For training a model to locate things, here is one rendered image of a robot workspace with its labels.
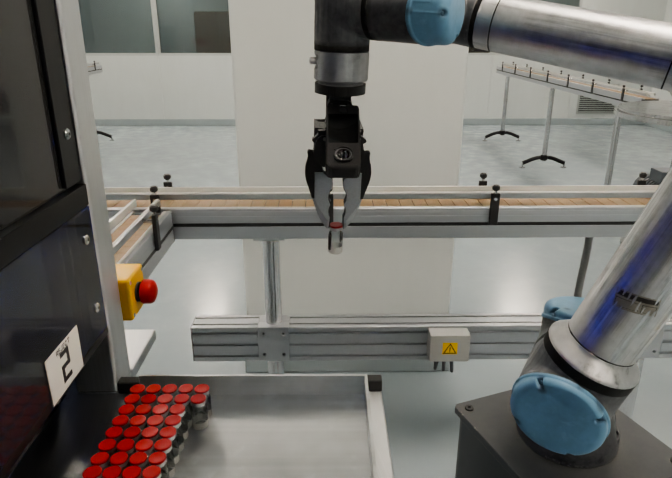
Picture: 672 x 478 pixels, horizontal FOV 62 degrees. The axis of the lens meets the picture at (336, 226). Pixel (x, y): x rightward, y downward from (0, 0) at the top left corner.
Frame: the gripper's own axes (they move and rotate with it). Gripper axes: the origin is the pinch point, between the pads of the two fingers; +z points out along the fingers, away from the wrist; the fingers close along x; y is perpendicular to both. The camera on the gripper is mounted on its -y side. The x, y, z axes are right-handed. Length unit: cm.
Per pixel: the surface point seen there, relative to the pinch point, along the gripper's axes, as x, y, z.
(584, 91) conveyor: -235, 406, 44
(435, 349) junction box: -34, 61, 66
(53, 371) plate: 33.4, -22.9, 9.6
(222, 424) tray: 15.8, -15.5, 24.4
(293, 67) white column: 10, 131, -5
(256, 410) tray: 11.4, -12.6, 24.5
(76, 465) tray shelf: 33.3, -22.2, 24.7
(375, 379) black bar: -6.3, -8.3, 22.4
